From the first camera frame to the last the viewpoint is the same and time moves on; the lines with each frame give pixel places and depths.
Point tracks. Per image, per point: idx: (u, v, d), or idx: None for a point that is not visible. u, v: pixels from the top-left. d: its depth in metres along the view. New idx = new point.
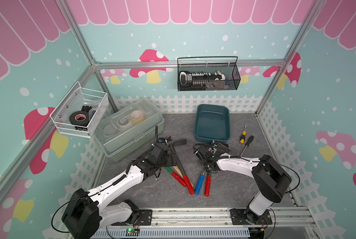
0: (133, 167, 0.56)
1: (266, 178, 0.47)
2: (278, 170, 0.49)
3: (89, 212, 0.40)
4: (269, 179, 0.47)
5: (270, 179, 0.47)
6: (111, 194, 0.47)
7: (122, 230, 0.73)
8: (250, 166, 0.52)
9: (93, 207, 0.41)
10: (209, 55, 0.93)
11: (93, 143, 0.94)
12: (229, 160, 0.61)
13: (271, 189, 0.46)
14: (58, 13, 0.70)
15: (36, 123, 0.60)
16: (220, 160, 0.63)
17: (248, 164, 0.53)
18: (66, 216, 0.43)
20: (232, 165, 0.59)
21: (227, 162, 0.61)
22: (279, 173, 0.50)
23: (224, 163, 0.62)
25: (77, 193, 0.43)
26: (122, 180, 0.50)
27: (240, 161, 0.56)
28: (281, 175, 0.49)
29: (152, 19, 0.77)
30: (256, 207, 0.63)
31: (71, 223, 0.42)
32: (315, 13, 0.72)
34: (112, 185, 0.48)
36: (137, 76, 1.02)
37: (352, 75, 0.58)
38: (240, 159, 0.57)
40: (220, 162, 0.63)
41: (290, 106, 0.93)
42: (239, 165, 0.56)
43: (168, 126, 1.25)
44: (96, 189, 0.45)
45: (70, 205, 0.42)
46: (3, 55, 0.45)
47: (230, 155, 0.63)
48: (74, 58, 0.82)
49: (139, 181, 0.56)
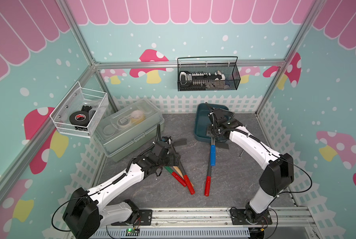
0: (133, 165, 0.55)
1: (277, 177, 0.46)
2: (289, 172, 0.48)
3: (88, 211, 0.39)
4: (278, 177, 0.46)
5: (279, 178, 0.47)
6: (111, 193, 0.46)
7: (122, 230, 0.73)
8: (266, 156, 0.48)
9: (93, 206, 0.40)
10: (209, 55, 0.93)
11: (93, 143, 0.94)
12: (246, 138, 0.55)
13: (274, 184, 0.47)
14: (58, 13, 0.70)
15: (37, 123, 0.60)
16: (236, 133, 0.57)
17: (266, 154, 0.49)
18: (67, 215, 0.43)
20: (246, 144, 0.55)
21: (244, 139, 0.55)
22: (289, 174, 0.48)
23: (239, 138, 0.57)
25: (76, 192, 0.42)
26: (122, 179, 0.50)
27: (258, 146, 0.52)
28: (288, 176, 0.49)
29: (152, 19, 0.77)
30: (256, 205, 0.64)
31: (72, 222, 0.42)
32: (315, 13, 0.72)
34: (112, 184, 0.47)
36: (137, 76, 1.02)
37: (352, 75, 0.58)
38: (259, 144, 0.52)
40: (235, 133, 0.58)
41: (290, 106, 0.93)
42: (255, 149, 0.52)
43: (168, 126, 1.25)
44: (96, 188, 0.45)
45: (70, 203, 0.42)
46: (3, 55, 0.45)
47: (248, 134, 0.56)
48: (73, 57, 0.82)
49: (140, 179, 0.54)
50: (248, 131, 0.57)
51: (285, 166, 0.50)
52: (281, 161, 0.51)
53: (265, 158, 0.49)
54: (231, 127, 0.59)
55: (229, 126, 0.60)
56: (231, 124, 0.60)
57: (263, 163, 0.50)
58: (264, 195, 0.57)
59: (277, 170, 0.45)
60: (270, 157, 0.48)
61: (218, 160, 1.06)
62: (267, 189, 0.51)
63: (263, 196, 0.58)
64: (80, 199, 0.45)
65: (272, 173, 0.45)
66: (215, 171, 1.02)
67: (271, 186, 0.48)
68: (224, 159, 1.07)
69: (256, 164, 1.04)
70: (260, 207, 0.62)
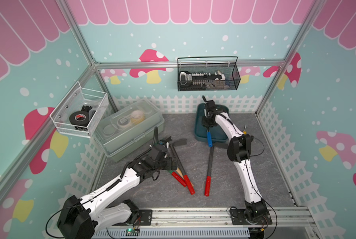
0: (128, 171, 0.54)
1: (236, 148, 0.68)
2: (248, 146, 0.69)
3: (81, 221, 0.39)
4: (236, 148, 0.68)
5: (237, 149, 0.68)
6: (105, 200, 0.45)
7: (122, 230, 0.73)
8: (233, 132, 0.70)
9: (86, 215, 0.40)
10: (209, 55, 0.94)
11: (93, 143, 0.94)
12: (225, 120, 0.76)
13: (235, 152, 0.69)
14: (58, 13, 0.70)
15: (37, 124, 0.60)
16: (219, 116, 0.79)
17: (233, 131, 0.71)
18: (60, 223, 0.43)
20: (224, 124, 0.76)
21: (222, 121, 0.77)
22: (247, 148, 0.70)
23: (220, 120, 0.79)
25: (69, 200, 0.42)
26: (116, 184, 0.49)
27: (231, 126, 0.73)
28: (246, 149, 0.70)
29: (152, 19, 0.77)
30: (246, 194, 0.71)
31: (65, 230, 0.42)
32: (315, 13, 0.72)
34: (106, 191, 0.46)
36: (137, 76, 1.02)
37: (352, 75, 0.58)
38: (231, 124, 0.74)
40: (219, 116, 0.79)
41: (290, 106, 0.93)
42: (228, 128, 0.73)
43: (168, 126, 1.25)
44: (89, 196, 0.44)
45: (63, 212, 0.42)
46: (3, 55, 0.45)
47: (228, 117, 0.77)
48: (73, 57, 0.82)
49: (135, 184, 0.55)
50: (227, 115, 0.79)
51: (245, 142, 0.72)
52: (243, 139, 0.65)
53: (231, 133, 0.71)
54: (218, 112, 0.80)
55: (217, 110, 0.81)
56: (218, 110, 0.82)
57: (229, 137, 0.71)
58: (239, 170, 0.72)
59: (237, 143, 0.67)
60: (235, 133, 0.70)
61: (218, 160, 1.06)
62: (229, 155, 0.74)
63: (241, 174, 0.72)
64: (73, 207, 0.44)
65: (233, 144, 0.68)
66: (215, 171, 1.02)
67: (233, 154, 0.70)
68: (224, 159, 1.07)
69: (255, 164, 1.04)
70: (248, 190, 0.69)
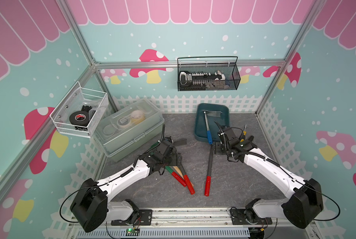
0: (140, 161, 0.57)
1: (305, 207, 0.41)
2: (318, 199, 0.43)
3: (98, 201, 0.41)
4: (306, 207, 0.41)
5: (308, 208, 0.41)
6: (119, 186, 0.48)
7: (122, 230, 0.73)
8: (290, 183, 0.44)
9: (102, 196, 0.42)
10: (209, 55, 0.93)
11: (93, 143, 0.94)
12: (264, 162, 0.51)
13: (303, 215, 0.41)
14: (58, 13, 0.70)
15: (37, 123, 0.60)
16: (251, 155, 0.54)
17: (288, 180, 0.45)
18: (75, 205, 0.44)
20: (266, 170, 0.50)
21: (262, 164, 0.51)
22: (317, 203, 0.44)
23: (257, 163, 0.53)
25: (86, 182, 0.44)
26: (129, 173, 0.51)
27: (278, 172, 0.48)
28: (316, 205, 0.44)
29: (152, 19, 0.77)
30: (260, 209, 0.63)
31: (79, 212, 0.43)
32: (315, 14, 0.72)
34: (120, 177, 0.49)
36: (137, 76, 1.02)
37: (351, 75, 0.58)
38: (278, 169, 0.48)
40: (250, 156, 0.54)
41: (290, 106, 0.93)
42: (275, 175, 0.47)
43: (168, 126, 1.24)
44: (105, 180, 0.46)
45: (79, 194, 0.43)
46: (3, 55, 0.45)
47: (266, 157, 0.53)
48: (73, 57, 0.82)
49: (145, 176, 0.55)
50: (265, 155, 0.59)
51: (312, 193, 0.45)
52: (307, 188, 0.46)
53: (288, 185, 0.44)
54: (244, 150, 0.56)
55: (243, 149, 0.57)
56: (244, 146, 0.58)
57: (287, 191, 0.45)
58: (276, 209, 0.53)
59: (305, 200, 0.40)
60: (294, 184, 0.44)
61: (218, 160, 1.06)
62: (292, 215, 0.45)
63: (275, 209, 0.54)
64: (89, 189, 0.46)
65: (301, 203, 0.40)
66: (215, 171, 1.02)
67: (300, 217, 0.42)
68: (224, 159, 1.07)
69: None
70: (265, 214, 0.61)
